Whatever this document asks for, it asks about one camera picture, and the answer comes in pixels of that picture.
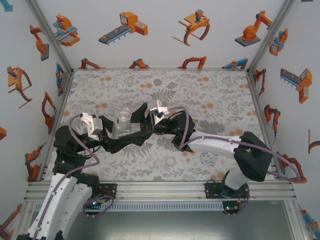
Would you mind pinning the clear bottle small green logo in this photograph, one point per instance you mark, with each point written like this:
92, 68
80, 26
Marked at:
122, 125

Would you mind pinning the clear bottle green label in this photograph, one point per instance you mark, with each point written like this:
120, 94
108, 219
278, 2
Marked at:
165, 102

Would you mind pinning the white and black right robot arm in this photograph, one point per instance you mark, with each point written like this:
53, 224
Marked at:
215, 143

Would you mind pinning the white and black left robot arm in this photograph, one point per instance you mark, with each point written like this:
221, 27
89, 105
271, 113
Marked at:
47, 207

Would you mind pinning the floral patterned table mat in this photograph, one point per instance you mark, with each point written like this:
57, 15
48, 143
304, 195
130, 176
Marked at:
112, 87

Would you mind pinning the grey metal corner plate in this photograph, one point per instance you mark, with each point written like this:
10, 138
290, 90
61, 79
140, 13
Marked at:
65, 82

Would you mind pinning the small circuit board green light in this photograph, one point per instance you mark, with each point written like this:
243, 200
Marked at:
231, 207
93, 203

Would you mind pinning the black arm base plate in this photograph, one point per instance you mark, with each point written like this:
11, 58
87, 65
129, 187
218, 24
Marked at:
210, 191
112, 191

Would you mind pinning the wide aluminium frame rail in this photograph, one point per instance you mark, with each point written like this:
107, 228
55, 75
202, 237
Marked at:
160, 191

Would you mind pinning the aluminium frame post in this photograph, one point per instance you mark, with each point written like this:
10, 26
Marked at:
50, 35
271, 35

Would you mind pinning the aluminium frame leg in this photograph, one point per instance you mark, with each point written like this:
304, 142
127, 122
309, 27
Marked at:
298, 225

